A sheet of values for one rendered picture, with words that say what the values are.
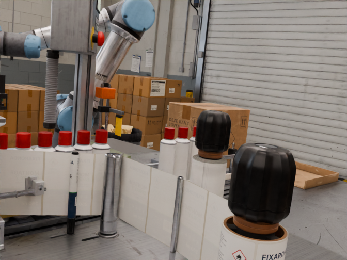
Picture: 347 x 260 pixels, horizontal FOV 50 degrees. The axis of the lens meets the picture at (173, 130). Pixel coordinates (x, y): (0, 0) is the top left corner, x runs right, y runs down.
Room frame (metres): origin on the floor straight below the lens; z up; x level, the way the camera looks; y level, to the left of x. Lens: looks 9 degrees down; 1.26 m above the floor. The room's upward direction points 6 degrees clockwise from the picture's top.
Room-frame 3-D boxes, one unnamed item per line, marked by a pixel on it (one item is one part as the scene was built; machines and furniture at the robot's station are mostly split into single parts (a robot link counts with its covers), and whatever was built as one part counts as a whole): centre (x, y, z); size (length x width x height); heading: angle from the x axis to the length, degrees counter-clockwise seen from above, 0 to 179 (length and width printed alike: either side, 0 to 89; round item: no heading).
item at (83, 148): (0.96, 0.23, 0.98); 0.05 x 0.05 x 0.20
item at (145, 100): (5.50, 0.38, 0.57); 1.20 x 0.85 x 1.14; 144
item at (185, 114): (1.73, -0.16, 0.99); 0.30 x 0.24 x 0.27; 133
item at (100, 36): (0.99, 0.22, 1.33); 0.04 x 0.03 x 0.04; 7
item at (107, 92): (1.07, 0.19, 1.05); 0.10 x 0.04 x 0.33; 42
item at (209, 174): (0.88, -0.09, 1.03); 0.09 x 0.09 x 0.30
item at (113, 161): (0.80, 0.13, 0.97); 0.05 x 0.05 x 0.19
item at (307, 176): (1.70, -0.59, 0.85); 0.30 x 0.26 x 0.04; 132
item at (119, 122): (1.05, 0.16, 1.09); 0.03 x 0.01 x 0.06; 42
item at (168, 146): (1.16, 0.01, 0.98); 0.05 x 0.05 x 0.20
